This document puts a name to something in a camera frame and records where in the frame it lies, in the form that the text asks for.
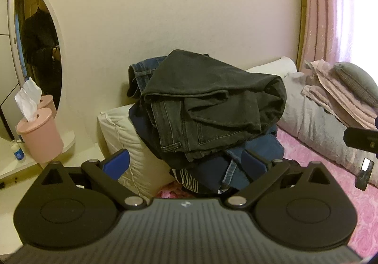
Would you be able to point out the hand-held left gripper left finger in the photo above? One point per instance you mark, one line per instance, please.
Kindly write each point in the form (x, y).
(118, 162)

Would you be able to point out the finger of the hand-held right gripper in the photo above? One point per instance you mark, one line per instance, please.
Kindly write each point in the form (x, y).
(361, 138)

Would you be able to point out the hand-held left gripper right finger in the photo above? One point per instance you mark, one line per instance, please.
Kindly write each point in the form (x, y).
(251, 163)

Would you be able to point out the blue denim jeans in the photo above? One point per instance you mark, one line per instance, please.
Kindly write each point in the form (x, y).
(265, 143)

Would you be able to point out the dark grey jeans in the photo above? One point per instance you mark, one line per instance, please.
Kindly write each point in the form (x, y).
(212, 98)

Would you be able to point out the white pillow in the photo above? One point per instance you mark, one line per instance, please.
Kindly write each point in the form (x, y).
(130, 140)
(274, 66)

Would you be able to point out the navy blue garment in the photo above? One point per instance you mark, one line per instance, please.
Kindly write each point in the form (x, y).
(141, 126)

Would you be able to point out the black smartphone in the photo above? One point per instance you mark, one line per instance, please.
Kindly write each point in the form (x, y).
(361, 182)

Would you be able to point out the white dressing table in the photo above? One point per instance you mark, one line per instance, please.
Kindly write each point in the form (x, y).
(68, 160)

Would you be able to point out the pink folded blanket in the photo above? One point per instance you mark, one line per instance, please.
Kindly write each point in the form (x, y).
(333, 95)

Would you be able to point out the pink floral blanket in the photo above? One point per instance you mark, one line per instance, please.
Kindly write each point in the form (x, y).
(167, 193)

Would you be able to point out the beige pillow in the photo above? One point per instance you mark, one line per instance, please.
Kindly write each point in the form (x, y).
(307, 113)

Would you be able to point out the grey cushion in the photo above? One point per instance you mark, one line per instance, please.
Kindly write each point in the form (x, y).
(357, 78)

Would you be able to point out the striped dark garment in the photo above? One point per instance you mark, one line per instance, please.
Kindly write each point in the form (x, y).
(189, 180)

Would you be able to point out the pink rose bed sheet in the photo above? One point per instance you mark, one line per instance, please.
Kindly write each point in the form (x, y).
(339, 202)

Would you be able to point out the pink round tissue box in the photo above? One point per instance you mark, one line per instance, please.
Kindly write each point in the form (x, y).
(41, 137)

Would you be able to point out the light blue jeans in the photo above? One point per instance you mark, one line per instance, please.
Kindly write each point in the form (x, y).
(141, 72)

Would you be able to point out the small blue label bottle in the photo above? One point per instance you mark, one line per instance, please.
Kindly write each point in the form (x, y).
(18, 153)

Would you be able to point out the white tissue paper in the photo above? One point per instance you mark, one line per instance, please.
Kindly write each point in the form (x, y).
(28, 98)

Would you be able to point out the pink curtain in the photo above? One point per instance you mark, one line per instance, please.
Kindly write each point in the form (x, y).
(333, 10)

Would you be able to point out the oval wall mirror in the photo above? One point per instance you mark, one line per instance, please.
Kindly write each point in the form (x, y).
(32, 45)

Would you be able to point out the wooden window frame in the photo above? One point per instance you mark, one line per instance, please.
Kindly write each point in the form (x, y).
(301, 1)

